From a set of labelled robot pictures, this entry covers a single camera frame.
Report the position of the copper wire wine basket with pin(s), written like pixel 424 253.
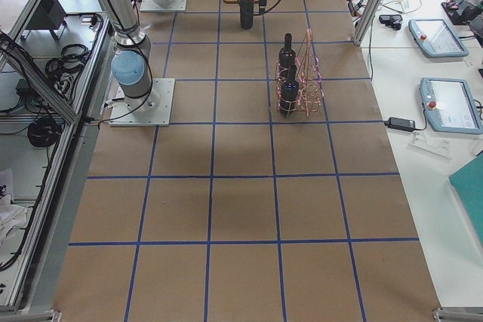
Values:
pixel 310 92

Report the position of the lower teach pendant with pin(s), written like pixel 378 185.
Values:
pixel 449 106

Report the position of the upper teach pendant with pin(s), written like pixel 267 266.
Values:
pixel 436 38

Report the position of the teach pendant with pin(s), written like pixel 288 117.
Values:
pixel 449 106
pixel 436 38

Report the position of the black power brick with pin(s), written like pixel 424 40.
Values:
pixel 402 124

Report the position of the dark wine bottle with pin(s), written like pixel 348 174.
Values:
pixel 288 89
pixel 246 9
pixel 286 56

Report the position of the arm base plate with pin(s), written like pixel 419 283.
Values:
pixel 163 6
pixel 156 110

